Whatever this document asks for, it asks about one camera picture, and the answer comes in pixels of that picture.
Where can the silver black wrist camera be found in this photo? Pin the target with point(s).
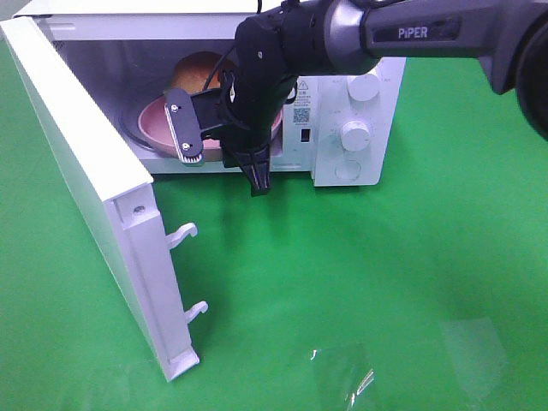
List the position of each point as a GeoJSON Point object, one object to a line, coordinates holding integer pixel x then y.
{"type": "Point", "coordinates": [193, 118]}

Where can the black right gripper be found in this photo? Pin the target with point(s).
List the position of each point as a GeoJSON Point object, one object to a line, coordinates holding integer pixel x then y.
{"type": "Point", "coordinates": [248, 110]}

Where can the burger with lettuce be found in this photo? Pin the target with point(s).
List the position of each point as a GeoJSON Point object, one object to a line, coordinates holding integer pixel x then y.
{"type": "Point", "coordinates": [191, 72]}

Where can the glass microwave turntable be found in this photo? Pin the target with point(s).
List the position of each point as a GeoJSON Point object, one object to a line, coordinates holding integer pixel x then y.
{"type": "Point", "coordinates": [129, 122]}

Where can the white microwave oven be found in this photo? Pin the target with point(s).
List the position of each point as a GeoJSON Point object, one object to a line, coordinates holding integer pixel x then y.
{"type": "Point", "coordinates": [101, 67]}

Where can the pink round plate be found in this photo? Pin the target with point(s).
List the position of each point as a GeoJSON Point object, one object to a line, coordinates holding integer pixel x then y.
{"type": "Point", "coordinates": [153, 124]}

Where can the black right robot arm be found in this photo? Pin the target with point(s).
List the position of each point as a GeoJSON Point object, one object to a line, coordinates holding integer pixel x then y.
{"type": "Point", "coordinates": [275, 47]}

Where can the white microwave door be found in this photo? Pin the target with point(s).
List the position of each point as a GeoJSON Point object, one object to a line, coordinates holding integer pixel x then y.
{"type": "Point", "coordinates": [113, 191]}

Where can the white microwave knob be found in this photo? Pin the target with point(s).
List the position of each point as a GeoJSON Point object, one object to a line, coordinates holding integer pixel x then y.
{"type": "Point", "coordinates": [363, 87]}
{"type": "Point", "coordinates": [355, 136]}

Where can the round microwave door button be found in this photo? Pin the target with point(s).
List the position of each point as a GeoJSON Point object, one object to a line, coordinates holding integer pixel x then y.
{"type": "Point", "coordinates": [348, 170]}

